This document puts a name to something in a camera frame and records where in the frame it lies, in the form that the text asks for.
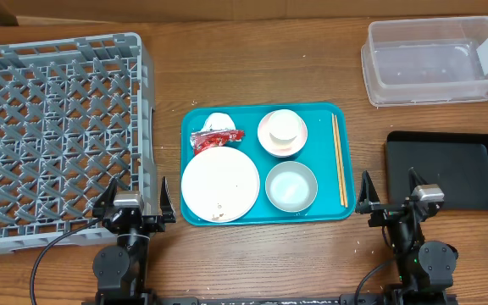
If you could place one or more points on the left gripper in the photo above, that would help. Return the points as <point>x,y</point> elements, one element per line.
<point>141,217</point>

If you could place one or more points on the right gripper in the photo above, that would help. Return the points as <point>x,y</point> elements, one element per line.
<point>368,202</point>

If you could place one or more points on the grey bowl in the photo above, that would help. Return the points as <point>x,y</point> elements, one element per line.
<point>291,186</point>

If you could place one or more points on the pink bowl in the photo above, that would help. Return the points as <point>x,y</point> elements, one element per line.
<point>278,151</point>

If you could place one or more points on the white cup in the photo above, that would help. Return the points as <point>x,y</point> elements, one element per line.
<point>284,126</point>

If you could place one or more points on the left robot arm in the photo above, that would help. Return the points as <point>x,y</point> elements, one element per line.
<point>121,269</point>

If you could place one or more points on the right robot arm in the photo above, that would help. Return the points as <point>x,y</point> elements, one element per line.
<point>425,268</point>

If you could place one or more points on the grey dishwasher rack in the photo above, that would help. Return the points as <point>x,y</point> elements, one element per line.
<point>74,114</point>

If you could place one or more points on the left wooden chopstick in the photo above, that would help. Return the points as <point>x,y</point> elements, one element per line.
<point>336,157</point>

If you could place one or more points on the wooden chopstick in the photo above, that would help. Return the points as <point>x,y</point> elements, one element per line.
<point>342,180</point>
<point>336,157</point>

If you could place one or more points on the black tray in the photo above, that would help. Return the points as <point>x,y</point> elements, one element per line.
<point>456,162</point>

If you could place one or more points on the right wooden chopstick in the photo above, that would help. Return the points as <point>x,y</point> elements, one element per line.
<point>342,180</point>

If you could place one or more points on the large white plate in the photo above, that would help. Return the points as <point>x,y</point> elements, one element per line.
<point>220,184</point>

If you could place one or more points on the red snack wrapper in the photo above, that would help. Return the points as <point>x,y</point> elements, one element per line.
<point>203,140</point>

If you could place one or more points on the teal serving tray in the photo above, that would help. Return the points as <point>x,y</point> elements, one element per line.
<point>318,153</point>

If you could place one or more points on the crumpled white tissue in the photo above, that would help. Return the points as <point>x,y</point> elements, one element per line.
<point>218,121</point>

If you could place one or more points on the clear plastic bin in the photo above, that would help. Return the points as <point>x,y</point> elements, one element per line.
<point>426,61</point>

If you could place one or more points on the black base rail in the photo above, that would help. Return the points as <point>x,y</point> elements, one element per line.
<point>344,299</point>

